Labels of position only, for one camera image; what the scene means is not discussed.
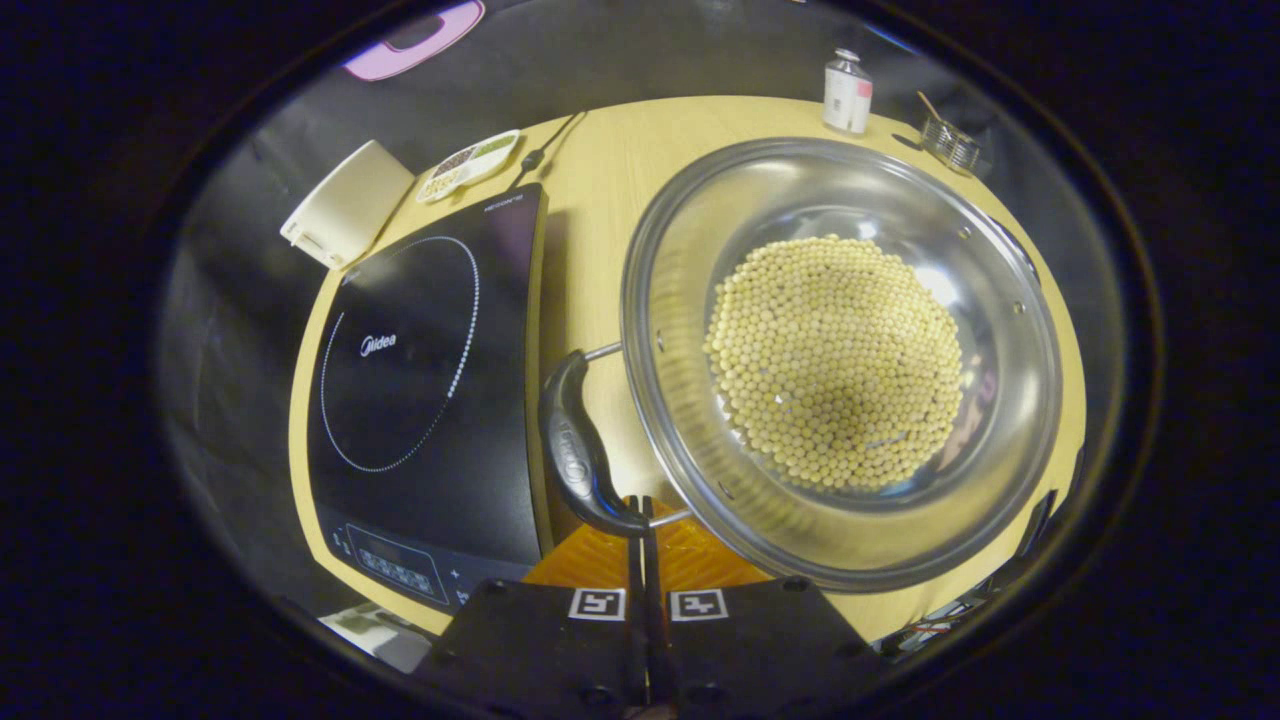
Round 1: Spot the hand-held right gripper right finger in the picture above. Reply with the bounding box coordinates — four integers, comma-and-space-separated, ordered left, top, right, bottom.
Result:
640, 495, 886, 720

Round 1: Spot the black induction cooktop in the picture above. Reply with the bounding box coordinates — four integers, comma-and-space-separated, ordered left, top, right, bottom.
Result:
305, 183, 554, 611

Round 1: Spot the white toaster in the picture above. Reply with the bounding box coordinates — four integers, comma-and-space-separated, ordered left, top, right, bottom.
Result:
280, 140, 416, 271

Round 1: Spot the black power cable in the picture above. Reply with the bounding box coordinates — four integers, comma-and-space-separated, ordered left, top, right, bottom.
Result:
510, 110, 586, 191

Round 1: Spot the steel pot with black handles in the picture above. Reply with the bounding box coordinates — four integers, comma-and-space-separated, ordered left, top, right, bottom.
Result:
540, 137, 1063, 593

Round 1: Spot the pile of yellow soybeans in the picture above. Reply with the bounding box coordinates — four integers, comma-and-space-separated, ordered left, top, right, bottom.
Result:
703, 235, 966, 493

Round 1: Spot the clear glass utensil holder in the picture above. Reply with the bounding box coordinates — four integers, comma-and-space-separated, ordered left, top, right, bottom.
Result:
920, 112, 986, 173

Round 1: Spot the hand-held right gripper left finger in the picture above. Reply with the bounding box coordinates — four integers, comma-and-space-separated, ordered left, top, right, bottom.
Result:
410, 495, 646, 720

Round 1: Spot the white divided dish of grains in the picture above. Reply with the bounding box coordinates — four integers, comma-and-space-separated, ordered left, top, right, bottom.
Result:
415, 129, 521, 204

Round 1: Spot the white bottle with pink label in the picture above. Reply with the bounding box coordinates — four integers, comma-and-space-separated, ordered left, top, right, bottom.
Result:
822, 48, 874, 136

